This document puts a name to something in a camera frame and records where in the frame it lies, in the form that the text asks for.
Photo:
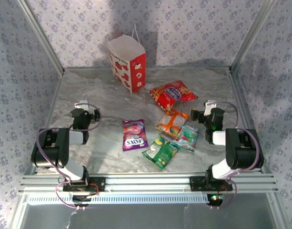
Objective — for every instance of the orange candy bag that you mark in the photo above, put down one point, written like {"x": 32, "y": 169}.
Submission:
{"x": 170, "y": 121}

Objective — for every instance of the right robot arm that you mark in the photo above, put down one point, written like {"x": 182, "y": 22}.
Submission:
{"x": 243, "y": 148}

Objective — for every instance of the aluminium frame post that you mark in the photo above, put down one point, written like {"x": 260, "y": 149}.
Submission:
{"x": 252, "y": 33}
{"x": 41, "y": 35}

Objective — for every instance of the aluminium mounting rail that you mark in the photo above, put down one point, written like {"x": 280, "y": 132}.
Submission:
{"x": 148, "y": 183}

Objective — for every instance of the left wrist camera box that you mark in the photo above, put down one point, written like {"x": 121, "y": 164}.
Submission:
{"x": 95, "y": 115}

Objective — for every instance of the green candy bag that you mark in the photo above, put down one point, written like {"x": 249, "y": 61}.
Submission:
{"x": 162, "y": 155}

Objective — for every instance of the aluminium frame side rail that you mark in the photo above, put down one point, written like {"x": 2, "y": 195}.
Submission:
{"x": 249, "y": 121}
{"x": 47, "y": 121}

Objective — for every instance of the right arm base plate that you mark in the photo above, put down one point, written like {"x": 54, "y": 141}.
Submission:
{"x": 195, "y": 183}

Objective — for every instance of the purple candy bag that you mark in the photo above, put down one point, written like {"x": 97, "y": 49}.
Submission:
{"x": 134, "y": 136}

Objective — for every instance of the red snack bag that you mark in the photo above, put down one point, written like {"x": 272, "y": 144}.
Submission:
{"x": 169, "y": 95}

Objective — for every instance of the teal mint cherry candy bag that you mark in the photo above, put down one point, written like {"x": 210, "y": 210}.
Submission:
{"x": 187, "y": 137}

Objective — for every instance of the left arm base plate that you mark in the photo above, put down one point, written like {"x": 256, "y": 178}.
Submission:
{"x": 100, "y": 183}

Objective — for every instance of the black controller board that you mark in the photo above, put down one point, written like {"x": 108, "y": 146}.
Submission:
{"x": 80, "y": 200}
{"x": 215, "y": 199}

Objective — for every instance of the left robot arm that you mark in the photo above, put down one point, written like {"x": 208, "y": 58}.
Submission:
{"x": 50, "y": 148}

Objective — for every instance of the red and white paper bag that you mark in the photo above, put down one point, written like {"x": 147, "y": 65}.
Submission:
{"x": 122, "y": 71}

